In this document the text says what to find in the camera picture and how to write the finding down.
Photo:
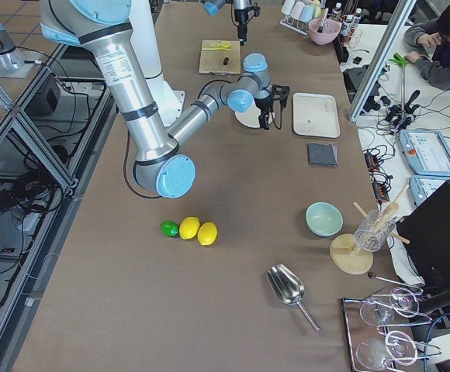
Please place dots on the yellow lemon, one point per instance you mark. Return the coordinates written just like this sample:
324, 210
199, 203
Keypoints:
207, 234
189, 227

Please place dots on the aluminium frame post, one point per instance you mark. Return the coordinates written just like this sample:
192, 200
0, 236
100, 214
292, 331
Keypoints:
389, 37

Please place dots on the bamboo cutting board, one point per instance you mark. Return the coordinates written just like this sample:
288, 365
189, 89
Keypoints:
211, 61

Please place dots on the yellow lemon middle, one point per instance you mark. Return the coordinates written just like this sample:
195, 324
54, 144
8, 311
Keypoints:
189, 227

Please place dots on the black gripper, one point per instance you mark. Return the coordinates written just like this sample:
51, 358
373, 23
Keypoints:
241, 17
264, 104

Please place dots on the blue teach pendant upper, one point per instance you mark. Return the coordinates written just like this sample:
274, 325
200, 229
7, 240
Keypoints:
426, 152

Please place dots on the black monitor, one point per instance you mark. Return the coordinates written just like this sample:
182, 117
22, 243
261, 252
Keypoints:
428, 230

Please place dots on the yellow lemon outer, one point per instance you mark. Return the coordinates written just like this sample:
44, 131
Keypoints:
207, 234

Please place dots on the cream round plate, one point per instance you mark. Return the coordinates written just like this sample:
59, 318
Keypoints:
249, 118

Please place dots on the person in dark hoodie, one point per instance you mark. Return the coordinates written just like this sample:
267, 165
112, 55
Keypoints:
429, 45

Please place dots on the blue teach pendant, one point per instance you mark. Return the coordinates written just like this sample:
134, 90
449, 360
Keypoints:
426, 152
421, 187

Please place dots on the mint green bowl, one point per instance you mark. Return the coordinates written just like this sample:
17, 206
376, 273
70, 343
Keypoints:
323, 219

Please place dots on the blue teach pendant lower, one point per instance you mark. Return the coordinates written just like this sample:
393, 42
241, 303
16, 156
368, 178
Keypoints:
421, 187

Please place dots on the cream rabbit tray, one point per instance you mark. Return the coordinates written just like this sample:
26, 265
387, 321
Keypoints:
315, 115

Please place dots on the grey folded cloth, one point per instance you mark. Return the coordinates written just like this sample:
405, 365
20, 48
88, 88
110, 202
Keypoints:
322, 154

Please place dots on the pink bowl with ice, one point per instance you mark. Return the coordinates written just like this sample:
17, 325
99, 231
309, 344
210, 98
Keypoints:
331, 29

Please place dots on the wine glass rack tray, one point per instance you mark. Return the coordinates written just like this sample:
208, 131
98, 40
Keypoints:
378, 330

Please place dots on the white pedestal column base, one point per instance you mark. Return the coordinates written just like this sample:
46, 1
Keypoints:
169, 101

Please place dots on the wooden cup stand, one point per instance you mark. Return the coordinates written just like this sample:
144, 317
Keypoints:
347, 256

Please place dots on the green lime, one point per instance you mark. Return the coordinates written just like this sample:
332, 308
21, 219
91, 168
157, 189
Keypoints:
169, 228

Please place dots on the clear textured glass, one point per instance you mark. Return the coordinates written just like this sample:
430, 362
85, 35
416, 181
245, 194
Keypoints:
373, 232

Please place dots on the metal scoop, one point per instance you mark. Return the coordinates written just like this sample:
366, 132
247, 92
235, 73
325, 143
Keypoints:
289, 289

